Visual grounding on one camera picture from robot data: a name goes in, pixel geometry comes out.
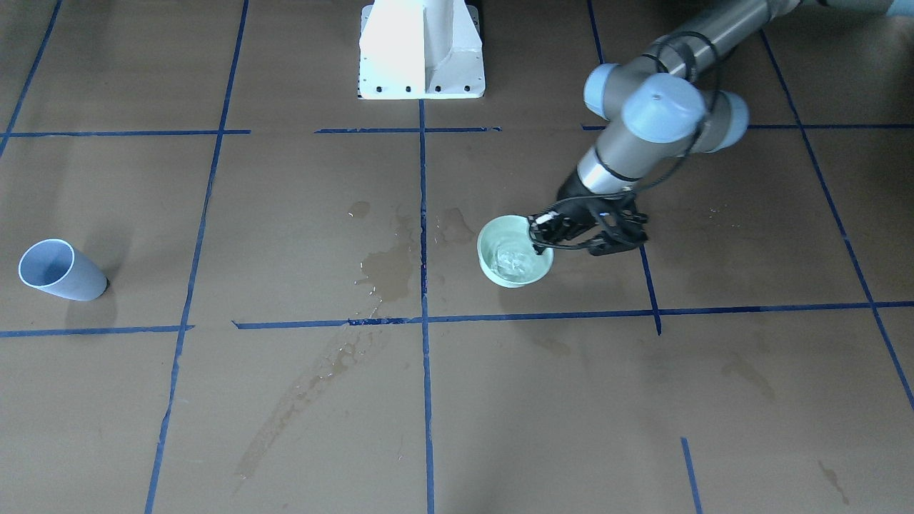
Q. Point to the blue-grey plastic cup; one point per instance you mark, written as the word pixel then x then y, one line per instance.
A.
pixel 55 267

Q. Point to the light green bowl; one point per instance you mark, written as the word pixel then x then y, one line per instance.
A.
pixel 506 253

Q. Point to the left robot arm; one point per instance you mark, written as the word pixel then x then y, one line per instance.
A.
pixel 654 112

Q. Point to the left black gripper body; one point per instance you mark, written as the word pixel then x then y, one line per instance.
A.
pixel 573 191

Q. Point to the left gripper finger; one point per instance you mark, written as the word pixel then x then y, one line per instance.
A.
pixel 569 235
pixel 545 231

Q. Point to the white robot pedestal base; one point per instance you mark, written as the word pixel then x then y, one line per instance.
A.
pixel 417 50

